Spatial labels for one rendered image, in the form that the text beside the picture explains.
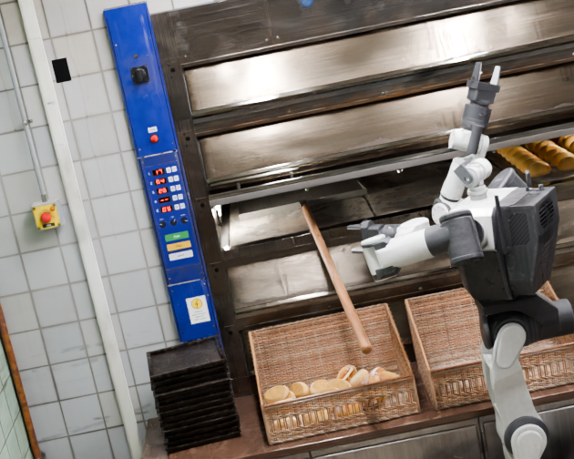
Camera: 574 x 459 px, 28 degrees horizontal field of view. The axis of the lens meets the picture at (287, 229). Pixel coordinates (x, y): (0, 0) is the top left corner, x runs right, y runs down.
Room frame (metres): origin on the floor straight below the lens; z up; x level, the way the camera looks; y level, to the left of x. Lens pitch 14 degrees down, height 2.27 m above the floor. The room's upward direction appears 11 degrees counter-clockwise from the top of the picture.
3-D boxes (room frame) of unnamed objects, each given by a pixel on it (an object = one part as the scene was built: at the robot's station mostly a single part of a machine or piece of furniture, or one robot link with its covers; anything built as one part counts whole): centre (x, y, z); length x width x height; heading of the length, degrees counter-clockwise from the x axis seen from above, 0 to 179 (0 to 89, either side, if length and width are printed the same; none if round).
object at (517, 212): (3.32, -0.64, 1.27); 0.34 x 0.30 x 0.36; 146
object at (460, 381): (3.95, -0.66, 0.72); 0.56 x 0.49 x 0.28; 89
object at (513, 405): (3.34, -0.61, 0.78); 0.18 x 0.15 x 0.47; 1
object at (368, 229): (3.58, -0.30, 1.28); 0.12 x 0.10 x 0.13; 56
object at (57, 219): (4.17, 0.86, 1.46); 0.10 x 0.07 x 0.10; 90
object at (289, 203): (4.83, -0.08, 1.20); 0.55 x 0.36 x 0.03; 92
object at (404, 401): (3.94, -0.06, 0.72); 0.56 x 0.49 x 0.28; 92
